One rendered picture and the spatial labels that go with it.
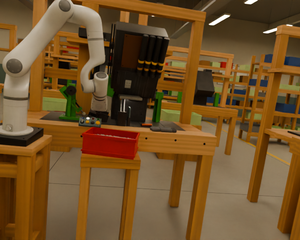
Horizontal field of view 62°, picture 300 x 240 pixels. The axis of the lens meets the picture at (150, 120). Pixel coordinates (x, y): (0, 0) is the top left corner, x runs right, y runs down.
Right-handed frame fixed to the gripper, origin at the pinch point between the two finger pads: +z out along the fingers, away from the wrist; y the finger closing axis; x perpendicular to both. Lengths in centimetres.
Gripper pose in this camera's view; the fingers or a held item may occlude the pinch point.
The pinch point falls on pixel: (98, 114)
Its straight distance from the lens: 171.3
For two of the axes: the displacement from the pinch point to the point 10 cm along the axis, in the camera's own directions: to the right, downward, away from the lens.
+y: 9.8, 0.8, 1.9
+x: -0.8, -7.1, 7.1
